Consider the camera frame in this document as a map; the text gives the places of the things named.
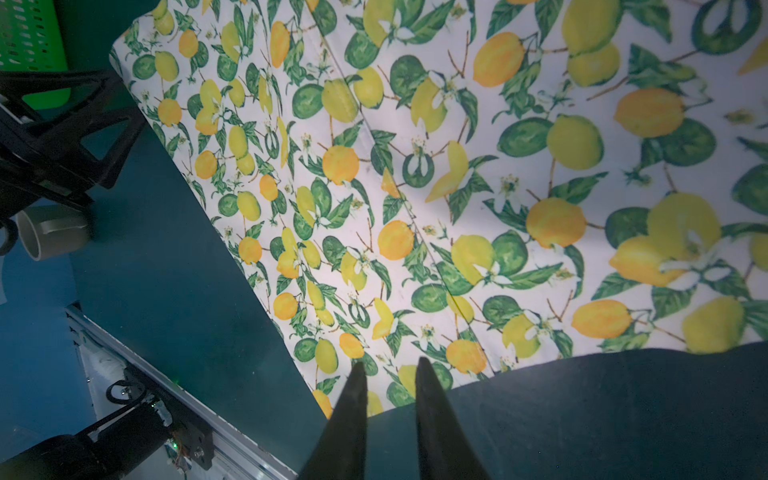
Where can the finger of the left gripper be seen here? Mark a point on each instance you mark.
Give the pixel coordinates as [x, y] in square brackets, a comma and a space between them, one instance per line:
[45, 158]

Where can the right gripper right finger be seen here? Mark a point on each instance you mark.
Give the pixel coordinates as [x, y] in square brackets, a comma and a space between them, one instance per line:
[444, 451]

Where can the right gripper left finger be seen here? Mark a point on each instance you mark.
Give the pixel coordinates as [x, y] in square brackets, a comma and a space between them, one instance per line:
[341, 450]

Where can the lemon print skirt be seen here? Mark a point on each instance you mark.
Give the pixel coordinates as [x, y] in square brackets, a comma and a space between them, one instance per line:
[488, 185]

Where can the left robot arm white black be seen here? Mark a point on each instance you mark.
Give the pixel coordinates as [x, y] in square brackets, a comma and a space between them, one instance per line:
[115, 445]

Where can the green plastic basket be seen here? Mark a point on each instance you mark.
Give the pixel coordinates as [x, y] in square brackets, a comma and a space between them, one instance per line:
[31, 40]

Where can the grey ceramic mug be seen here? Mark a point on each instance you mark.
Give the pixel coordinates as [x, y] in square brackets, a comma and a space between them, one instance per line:
[52, 230]

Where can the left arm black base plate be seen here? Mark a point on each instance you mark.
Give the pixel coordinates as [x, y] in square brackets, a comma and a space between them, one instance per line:
[191, 436]

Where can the aluminium rail base frame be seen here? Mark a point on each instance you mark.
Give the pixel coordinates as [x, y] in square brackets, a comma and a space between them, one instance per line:
[236, 456]

